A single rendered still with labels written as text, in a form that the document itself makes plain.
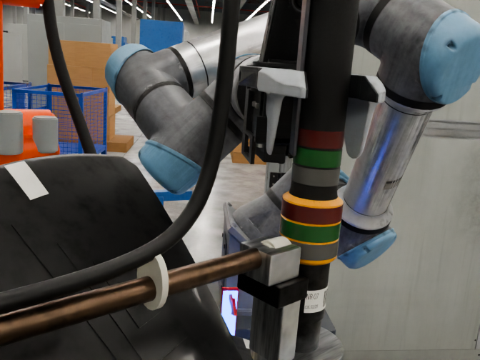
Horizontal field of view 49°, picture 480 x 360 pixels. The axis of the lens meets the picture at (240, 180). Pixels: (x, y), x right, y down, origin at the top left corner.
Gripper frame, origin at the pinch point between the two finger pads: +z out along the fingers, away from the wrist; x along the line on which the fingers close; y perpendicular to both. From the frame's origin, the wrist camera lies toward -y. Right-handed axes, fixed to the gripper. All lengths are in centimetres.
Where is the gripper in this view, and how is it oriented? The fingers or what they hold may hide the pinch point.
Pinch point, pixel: (336, 82)
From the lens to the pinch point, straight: 34.2
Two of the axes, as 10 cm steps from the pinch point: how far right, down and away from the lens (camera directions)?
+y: -0.7, 9.7, 2.2
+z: 1.4, 2.3, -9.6
